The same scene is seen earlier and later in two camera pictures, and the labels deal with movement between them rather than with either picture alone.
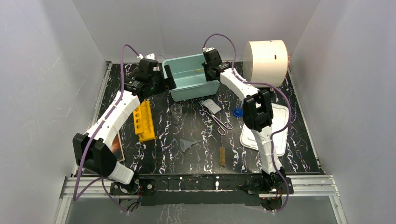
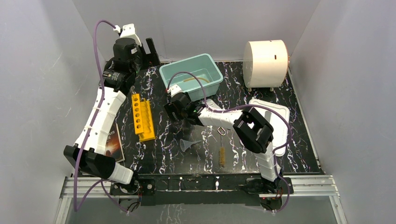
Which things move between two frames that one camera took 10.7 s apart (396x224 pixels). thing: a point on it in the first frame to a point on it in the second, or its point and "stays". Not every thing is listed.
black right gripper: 208,78 to 170,108
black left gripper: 162,80 to 148,57
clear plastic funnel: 185,145 stays
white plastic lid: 280,116 stays
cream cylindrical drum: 266,61 stays
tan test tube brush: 222,155 stays
